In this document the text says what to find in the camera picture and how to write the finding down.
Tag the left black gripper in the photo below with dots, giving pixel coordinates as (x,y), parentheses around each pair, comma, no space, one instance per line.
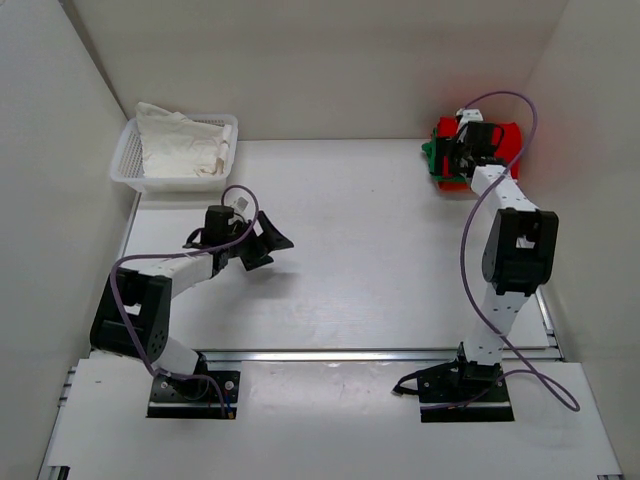
(269,240)

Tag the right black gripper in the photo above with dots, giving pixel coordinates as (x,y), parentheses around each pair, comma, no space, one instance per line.
(444,149)

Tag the red t-shirt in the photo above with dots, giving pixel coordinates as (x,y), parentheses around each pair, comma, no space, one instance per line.
(511,144)

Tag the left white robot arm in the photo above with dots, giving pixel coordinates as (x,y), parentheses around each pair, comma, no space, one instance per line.
(133,315)

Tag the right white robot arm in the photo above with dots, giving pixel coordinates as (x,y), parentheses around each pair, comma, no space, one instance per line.
(519,251)

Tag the folded green t-shirt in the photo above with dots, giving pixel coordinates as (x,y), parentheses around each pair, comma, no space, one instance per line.
(428,150)

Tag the folded orange t-shirt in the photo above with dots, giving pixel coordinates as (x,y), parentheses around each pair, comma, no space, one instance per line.
(452,186)

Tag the crumpled white t-shirt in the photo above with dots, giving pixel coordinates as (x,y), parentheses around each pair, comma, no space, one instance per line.
(174,146)

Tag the white plastic basket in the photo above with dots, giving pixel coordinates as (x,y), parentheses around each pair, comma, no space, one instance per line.
(127,163)

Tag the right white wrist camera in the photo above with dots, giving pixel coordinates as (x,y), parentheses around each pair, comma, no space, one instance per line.
(466,116)

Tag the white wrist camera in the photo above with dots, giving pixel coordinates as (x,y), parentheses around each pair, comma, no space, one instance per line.
(466,116)
(240,204)

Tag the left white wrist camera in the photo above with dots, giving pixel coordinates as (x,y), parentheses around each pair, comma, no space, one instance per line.
(240,204)

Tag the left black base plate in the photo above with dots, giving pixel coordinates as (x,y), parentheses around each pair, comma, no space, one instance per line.
(225,390)

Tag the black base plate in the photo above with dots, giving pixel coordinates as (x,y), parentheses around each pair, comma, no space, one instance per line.
(446,394)
(225,390)

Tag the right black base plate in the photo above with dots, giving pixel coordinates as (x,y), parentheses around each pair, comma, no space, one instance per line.
(446,394)

